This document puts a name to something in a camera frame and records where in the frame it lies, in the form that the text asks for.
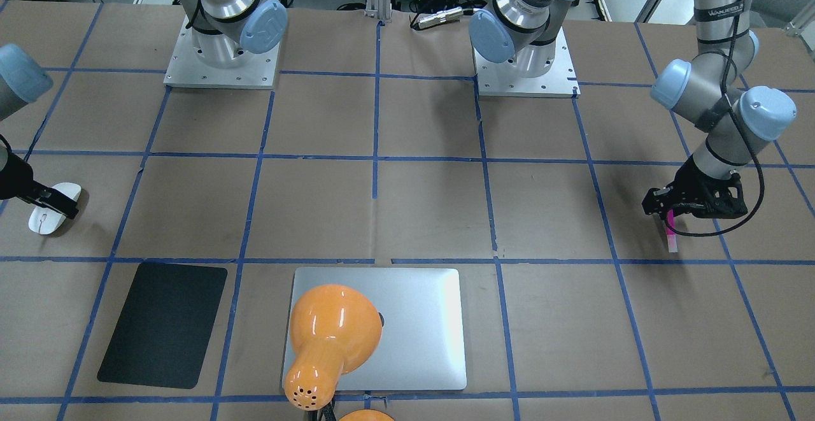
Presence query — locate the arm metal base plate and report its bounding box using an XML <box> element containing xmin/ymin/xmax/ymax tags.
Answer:
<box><xmin>164</xmin><ymin>19</ymin><xmax>280</xmax><ymax>90</ymax></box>
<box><xmin>472</xmin><ymin>30</ymin><xmax>580</xmax><ymax>98</ymax></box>

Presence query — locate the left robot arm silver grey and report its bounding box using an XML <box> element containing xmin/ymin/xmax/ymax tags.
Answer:
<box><xmin>469</xmin><ymin>0</ymin><xmax>797</xmax><ymax>229</ymax></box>

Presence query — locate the silver laptop notebook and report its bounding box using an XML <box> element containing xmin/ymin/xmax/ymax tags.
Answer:
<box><xmin>292</xmin><ymin>267</ymin><xmax>467</xmax><ymax>392</ymax></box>

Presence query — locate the pink highlighter pen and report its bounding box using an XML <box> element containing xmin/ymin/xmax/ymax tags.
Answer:
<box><xmin>663</xmin><ymin>210</ymin><xmax>678</xmax><ymax>253</ymax></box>

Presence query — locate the silver cylindrical connector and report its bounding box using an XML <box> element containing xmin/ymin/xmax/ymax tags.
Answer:
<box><xmin>410</xmin><ymin>6</ymin><xmax>466</xmax><ymax>31</ymax></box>

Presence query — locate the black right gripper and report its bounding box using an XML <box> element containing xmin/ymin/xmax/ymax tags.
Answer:
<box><xmin>1</xmin><ymin>150</ymin><xmax>80</xmax><ymax>220</ymax></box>

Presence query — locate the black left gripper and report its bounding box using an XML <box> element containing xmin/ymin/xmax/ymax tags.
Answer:
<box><xmin>641</xmin><ymin>157</ymin><xmax>748</xmax><ymax>227</ymax></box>

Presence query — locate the white computer mouse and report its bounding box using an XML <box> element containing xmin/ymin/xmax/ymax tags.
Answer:
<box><xmin>28</xmin><ymin>182</ymin><xmax>82</xmax><ymax>236</ymax></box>

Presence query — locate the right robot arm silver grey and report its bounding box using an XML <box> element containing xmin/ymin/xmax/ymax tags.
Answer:
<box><xmin>1</xmin><ymin>0</ymin><xmax>288</xmax><ymax>220</ymax></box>

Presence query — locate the orange desk lamp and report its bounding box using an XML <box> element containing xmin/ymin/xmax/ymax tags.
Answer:
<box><xmin>282</xmin><ymin>284</ymin><xmax>385</xmax><ymax>420</ymax></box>

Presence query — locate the black mousepad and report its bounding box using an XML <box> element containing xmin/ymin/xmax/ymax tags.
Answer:
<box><xmin>97</xmin><ymin>262</ymin><xmax>228</xmax><ymax>390</ymax></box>

